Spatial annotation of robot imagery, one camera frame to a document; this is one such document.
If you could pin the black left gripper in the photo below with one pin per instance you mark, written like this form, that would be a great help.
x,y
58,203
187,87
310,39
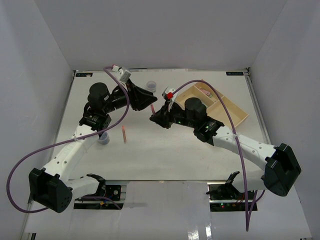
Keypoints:
x,y
139,98

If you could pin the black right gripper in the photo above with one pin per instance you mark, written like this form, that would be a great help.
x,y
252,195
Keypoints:
x,y
162,117

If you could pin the pink slim red-tip pen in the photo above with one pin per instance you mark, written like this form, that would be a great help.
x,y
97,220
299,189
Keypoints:
x,y
152,109

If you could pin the beige slim orange-tip pen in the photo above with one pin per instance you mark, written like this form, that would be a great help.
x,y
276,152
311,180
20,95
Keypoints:
x,y
124,134

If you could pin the pink chunky highlighter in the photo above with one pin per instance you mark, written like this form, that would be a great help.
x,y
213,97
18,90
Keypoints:
x,y
207,93

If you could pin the clear jar blue beads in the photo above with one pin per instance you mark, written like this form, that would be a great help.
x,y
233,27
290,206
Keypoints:
x,y
104,139

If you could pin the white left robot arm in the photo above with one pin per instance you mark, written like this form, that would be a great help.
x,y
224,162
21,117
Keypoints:
x,y
51,186

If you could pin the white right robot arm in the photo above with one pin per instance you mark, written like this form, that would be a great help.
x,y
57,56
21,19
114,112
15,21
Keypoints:
x,y
279,165

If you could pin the clear jar purple beads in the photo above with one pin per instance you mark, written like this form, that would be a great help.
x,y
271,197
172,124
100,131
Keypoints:
x,y
151,86

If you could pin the cream wooden divided tray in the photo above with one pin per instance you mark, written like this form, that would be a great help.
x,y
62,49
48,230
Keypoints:
x,y
214,107

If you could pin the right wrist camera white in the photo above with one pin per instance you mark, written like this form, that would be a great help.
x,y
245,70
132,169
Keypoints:
x,y
169,96

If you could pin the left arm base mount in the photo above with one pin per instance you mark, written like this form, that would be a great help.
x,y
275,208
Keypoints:
x,y
112,198

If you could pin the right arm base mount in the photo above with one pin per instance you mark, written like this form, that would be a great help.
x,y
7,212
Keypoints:
x,y
224,197

